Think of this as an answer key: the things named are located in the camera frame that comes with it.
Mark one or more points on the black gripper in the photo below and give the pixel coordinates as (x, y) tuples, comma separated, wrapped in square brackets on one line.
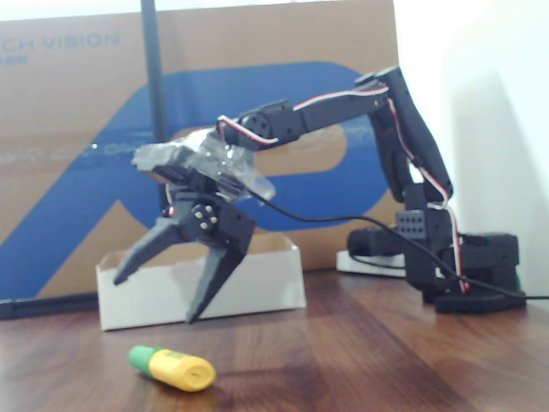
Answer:
[(213, 221)]

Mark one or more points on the yellow green marker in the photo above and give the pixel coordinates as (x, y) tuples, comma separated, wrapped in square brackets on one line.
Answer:
[(180, 369)]

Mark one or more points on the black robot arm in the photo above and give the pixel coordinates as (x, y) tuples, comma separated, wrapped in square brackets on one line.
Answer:
[(422, 141)]

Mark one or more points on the white cardboard tray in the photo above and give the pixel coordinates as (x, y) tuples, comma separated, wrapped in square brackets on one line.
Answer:
[(257, 283)]

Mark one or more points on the white power strip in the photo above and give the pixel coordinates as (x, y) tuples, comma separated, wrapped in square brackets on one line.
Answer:
[(343, 262)]

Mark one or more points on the black stand base bar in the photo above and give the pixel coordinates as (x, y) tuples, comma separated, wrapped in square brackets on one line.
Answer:
[(43, 307)]

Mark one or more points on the black power adapter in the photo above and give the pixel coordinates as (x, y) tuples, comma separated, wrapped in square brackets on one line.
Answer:
[(369, 242)]

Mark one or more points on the large brown blue-printed carton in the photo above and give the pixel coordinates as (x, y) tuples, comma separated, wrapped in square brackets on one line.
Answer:
[(64, 129)]

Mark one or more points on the black stand pole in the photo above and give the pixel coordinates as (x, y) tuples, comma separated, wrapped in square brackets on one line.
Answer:
[(152, 64)]

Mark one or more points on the tape-wrapped camera on gripper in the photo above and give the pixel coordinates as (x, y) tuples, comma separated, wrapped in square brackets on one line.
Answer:
[(184, 154)]

